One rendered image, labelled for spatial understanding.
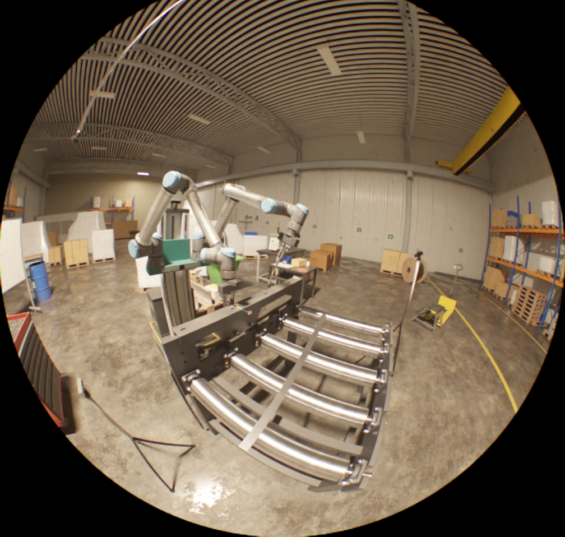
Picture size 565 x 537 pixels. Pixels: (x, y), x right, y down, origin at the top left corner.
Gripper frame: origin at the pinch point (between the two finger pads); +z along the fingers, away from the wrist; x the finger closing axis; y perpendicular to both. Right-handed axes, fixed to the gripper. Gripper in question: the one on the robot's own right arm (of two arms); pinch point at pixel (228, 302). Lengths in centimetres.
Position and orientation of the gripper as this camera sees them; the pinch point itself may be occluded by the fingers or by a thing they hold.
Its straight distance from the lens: 109.0
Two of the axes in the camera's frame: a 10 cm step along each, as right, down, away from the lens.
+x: -5.3, 1.1, -8.4
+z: -0.8, 9.8, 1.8
